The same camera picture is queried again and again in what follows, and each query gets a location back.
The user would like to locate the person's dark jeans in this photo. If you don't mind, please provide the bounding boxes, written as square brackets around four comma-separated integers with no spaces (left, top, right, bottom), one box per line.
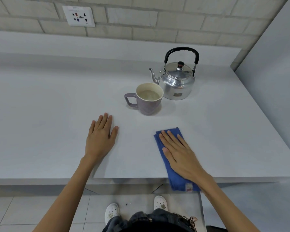
[109,208,198,232]

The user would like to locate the metal chain clasp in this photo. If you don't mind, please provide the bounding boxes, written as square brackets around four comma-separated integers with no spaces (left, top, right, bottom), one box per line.
[179,214,198,231]

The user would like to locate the person's left forearm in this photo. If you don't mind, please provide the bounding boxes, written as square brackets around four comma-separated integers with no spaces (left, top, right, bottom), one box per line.
[33,156,104,232]

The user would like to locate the person's white right shoe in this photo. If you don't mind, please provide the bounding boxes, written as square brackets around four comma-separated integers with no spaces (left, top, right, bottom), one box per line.
[153,196,169,212]

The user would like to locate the silver kettle lid black knob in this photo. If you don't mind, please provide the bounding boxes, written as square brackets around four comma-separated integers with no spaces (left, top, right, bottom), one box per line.
[164,61,193,79]

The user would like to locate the person's right hand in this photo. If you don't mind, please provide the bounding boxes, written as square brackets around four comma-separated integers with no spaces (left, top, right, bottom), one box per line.
[159,130,213,185]

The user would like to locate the person's white shoe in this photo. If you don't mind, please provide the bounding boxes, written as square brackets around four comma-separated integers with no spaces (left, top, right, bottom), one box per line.
[104,203,120,225]
[153,196,169,212]

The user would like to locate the white wall power outlet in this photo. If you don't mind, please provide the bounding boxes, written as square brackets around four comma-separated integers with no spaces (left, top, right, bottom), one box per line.
[62,5,95,27]

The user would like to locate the white countertop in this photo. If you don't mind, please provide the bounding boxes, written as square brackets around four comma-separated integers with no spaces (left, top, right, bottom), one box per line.
[0,30,290,186]

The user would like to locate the white tall cabinet panel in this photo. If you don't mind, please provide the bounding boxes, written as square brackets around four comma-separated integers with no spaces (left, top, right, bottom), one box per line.
[234,0,290,165]

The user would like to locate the person's left hand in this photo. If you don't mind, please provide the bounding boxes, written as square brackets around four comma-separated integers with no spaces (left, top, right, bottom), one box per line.
[84,112,119,165]

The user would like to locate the purple ceramic mug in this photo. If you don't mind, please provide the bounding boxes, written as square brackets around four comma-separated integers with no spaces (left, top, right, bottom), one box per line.
[124,82,164,116]

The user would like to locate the person's right forearm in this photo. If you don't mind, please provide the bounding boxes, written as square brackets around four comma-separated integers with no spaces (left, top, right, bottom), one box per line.
[199,175,260,232]

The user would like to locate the blue cloth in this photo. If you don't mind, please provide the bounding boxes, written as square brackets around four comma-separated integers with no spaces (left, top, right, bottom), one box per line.
[153,127,201,192]

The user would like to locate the silver kettle with black handle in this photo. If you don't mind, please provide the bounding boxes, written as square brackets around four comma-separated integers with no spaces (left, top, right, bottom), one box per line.
[149,47,199,101]

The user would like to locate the person's white left shoe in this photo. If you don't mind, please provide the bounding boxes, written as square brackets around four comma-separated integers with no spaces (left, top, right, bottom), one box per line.
[104,203,120,225]

